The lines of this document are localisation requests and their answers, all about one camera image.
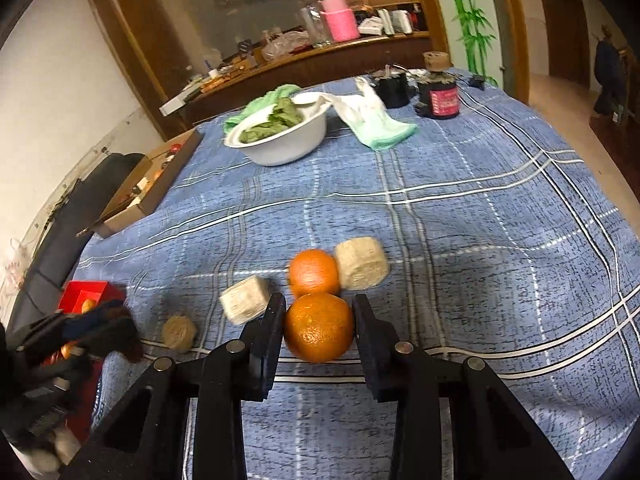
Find pink sleeved jar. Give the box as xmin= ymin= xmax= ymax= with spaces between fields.
xmin=319 ymin=0 xmax=361 ymax=43

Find clear glass mug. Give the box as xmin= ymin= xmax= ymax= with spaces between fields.
xmin=300 ymin=5 xmax=333 ymax=48

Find black cup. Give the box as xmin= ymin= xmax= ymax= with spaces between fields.
xmin=372 ymin=65 xmax=413 ymax=109

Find green leafy vegetables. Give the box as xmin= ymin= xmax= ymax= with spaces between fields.
xmin=239 ymin=97 xmax=303 ymax=143

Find red box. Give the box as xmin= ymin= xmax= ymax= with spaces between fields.
xmin=50 ymin=281 xmax=127 ymax=441

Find white bowl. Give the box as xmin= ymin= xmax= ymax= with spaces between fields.
xmin=223 ymin=92 xmax=329 ymax=167

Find dark jar with red label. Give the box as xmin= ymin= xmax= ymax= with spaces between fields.
xmin=414 ymin=51 xmax=461 ymax=120

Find pale fibrous square chunk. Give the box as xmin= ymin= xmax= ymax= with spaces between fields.
xmin=218 ymin=275 xmax=273 ymax=326

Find brown wooden door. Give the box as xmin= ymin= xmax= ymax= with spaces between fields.
xmin=532 ymin=0 xmax=591 ymax=86

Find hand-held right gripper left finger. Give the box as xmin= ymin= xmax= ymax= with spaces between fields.
xmin=60 ymin=292 xmax=288 ymax=480

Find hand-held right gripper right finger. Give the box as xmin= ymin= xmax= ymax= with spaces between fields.
xmin=351 ymin=293 xmax=576 ymax=480

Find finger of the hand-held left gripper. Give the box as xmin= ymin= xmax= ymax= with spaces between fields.
xmin=10 ymin=300 xmax=128 ymax=348
xmin=20 ymin=345 xmax=96 ymax=386

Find white cloth with green edge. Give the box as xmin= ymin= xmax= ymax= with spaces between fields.
xmin=320 ymin=76 xmax=418 ymax=152

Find clear plastic bag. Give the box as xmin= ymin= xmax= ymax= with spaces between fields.
xmin=261 ymin=30 xmax=311 ymax=61

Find open cardboard box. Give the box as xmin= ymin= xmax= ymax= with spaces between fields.
xmin=77 ymin=129 xmax=205 ymax=239

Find small pale fibrous chunk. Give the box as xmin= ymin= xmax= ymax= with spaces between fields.
xmin=161 ymin=315 xmax=197 ymax=352

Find pale fibrous round chunk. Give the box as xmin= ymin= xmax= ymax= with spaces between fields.
xmin=333 ymin=236 xmax=389 ymax=291

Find wooden sideboard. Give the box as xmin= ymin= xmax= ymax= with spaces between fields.
xmin=160 ymin=30 xmax=446 ymax=126

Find dark hanging jacket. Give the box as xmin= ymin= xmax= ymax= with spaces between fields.
xmin=594 ymin=37 xmax=628 ymax=116

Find upright white box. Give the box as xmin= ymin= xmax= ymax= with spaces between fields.
xmin=385 ymin=9 xmax=416 ymax=35

